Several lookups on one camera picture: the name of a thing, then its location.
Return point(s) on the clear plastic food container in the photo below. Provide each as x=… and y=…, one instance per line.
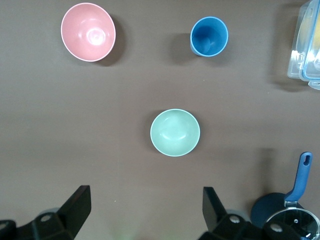
x=295, y=65

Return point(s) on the clear lid blue seal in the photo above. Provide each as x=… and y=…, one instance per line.
x=313, y=37

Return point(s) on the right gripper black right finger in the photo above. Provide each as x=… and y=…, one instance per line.
x=215, y=212

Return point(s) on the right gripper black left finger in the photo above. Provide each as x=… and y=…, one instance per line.
x=75, y=210

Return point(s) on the pink bowl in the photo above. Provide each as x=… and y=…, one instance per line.
x=87, y=32

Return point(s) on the glass pot lid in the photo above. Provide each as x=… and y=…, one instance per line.
x=300, y=220

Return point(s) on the blue cup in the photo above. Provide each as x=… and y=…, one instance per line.
x=208, y=37

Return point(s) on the green bowl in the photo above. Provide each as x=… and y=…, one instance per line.
x=175, y=132

